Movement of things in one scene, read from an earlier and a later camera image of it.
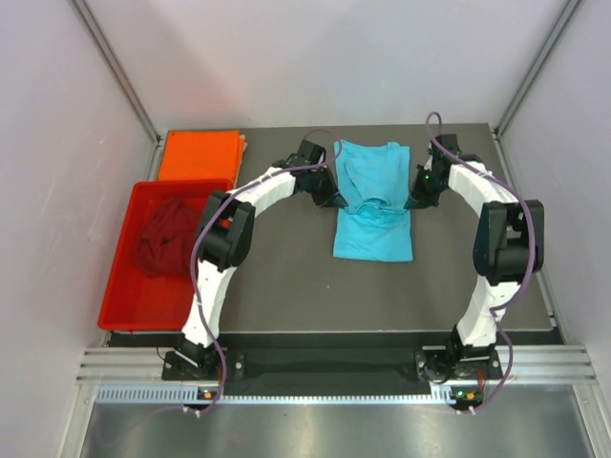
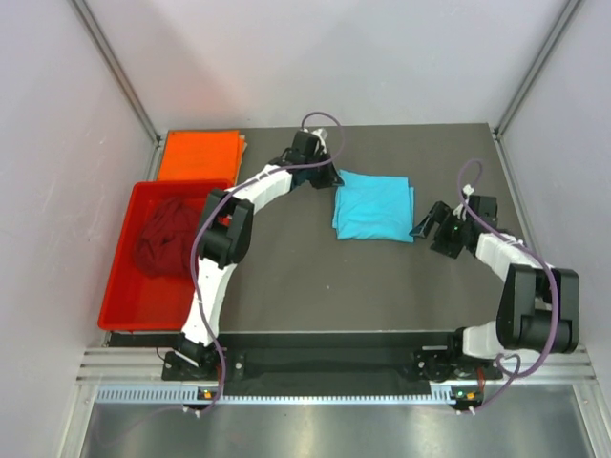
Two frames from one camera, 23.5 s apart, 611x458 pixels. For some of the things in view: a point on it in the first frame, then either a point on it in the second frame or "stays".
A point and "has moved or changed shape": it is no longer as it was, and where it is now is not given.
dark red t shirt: [163, 248] stays
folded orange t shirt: [203, 155] stays
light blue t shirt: [373, 178] has moved or changed shape
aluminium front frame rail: [568, 363] stays
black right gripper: [417, 198] → [441, 214]
